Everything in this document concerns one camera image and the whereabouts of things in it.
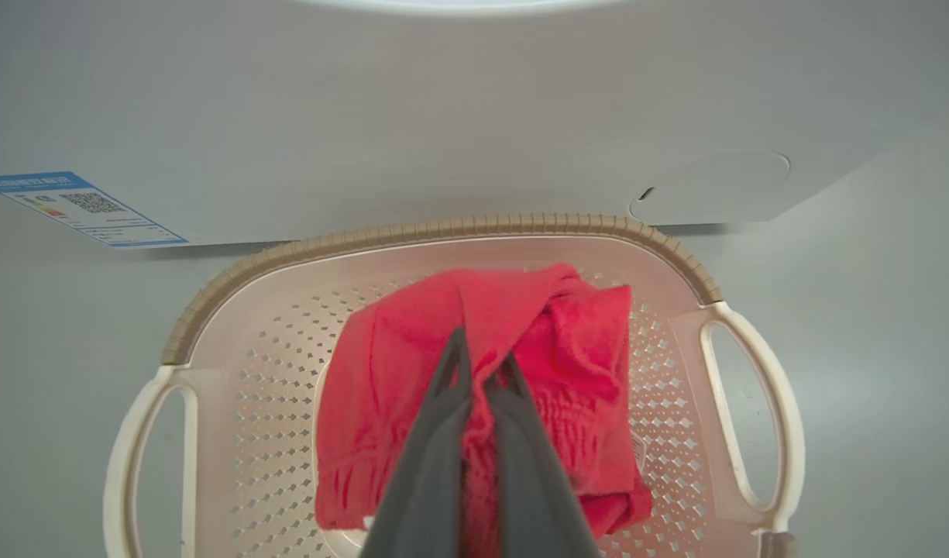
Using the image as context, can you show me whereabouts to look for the red and white garment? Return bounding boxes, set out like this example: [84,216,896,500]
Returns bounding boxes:
[315,263,654,558]

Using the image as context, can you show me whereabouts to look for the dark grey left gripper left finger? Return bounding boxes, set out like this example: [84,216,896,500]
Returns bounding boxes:
[359,325,476,558]

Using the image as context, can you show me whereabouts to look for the white front-load washing machine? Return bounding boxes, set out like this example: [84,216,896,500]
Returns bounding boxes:
[0,0,949,250]

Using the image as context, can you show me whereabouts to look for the blue energy label sticker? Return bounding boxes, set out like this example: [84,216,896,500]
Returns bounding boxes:
[0,170,191,250]

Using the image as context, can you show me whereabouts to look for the cream perforated basket brown rim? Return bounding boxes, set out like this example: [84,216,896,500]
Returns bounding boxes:
[103,213,806,558]

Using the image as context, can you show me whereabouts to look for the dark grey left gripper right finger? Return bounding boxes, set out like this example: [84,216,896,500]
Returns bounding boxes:
[485,352,603,558]

